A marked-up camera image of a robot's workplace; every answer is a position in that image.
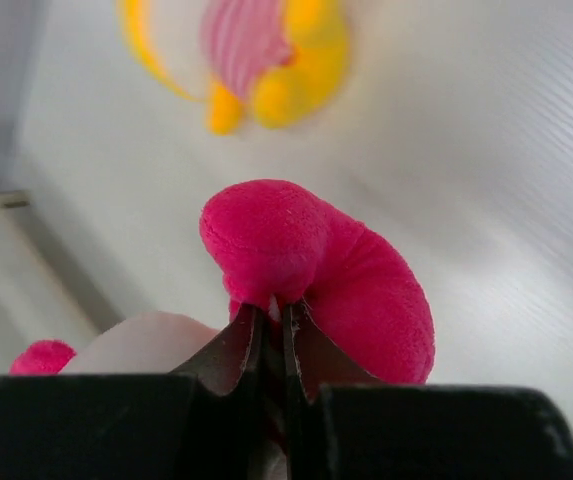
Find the yellow plush right front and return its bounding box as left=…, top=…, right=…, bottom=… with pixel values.
left=117, top=1, right=351, bottom=135

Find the white plush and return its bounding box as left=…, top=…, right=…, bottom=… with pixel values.
left=10, top=180, right=435, bottom=384

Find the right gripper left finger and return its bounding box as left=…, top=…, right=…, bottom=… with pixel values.
left=171, top=305, right=265, bottom=397

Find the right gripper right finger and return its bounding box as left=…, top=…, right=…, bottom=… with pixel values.
left=283, top=302, right=381, bottom=404

